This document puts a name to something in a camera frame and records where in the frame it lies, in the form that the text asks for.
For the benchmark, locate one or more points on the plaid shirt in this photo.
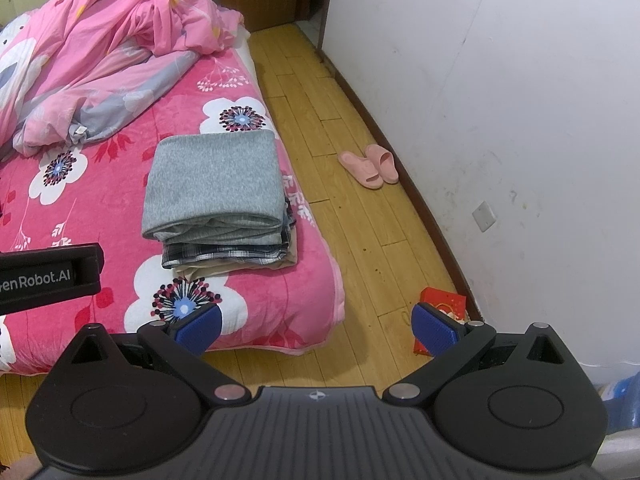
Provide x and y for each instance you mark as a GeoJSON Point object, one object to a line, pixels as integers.
{"type": "Point", "coordinates": [220, 254]}

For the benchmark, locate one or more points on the blue water jug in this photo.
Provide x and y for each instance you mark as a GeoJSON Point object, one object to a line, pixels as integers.
{"type": "Point", "coordinates": [622, 392]}

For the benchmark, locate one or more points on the white wall socket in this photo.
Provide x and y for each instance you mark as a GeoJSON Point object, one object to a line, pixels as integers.
{"type": "Point", "coordinates": [484, 216]}

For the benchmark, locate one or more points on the pink printed quilt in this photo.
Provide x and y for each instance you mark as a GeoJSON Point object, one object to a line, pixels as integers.
{"type": "Point", "coordinates": [100, 35]}

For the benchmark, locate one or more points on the pink slipper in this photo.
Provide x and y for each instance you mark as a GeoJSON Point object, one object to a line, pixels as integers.
{"type": "Point", "coordinates": [362, 170]}
{"type": "Point", "coordinates": [385, 162]}

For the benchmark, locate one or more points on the grey sweatshirt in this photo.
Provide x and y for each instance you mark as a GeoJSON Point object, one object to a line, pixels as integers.
{"type": "Point", "coordinates": [215, 185]}

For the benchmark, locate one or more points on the red packet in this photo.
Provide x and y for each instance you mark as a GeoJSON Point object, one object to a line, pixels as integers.
{"type": "Point", "coordinates": [447, 302]}

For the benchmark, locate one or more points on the pink floral bed sheet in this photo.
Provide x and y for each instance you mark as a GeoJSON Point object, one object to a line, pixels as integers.
{"type": "Point", "coordinates": [125, 200]}

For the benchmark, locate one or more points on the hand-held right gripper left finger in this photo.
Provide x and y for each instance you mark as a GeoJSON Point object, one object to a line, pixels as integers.
{"type": "Point", "coordinates": [200, 330]}

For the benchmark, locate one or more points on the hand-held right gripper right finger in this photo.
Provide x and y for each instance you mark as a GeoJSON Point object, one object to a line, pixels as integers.
{"type": "Point", "coordinates": [430, 330]}

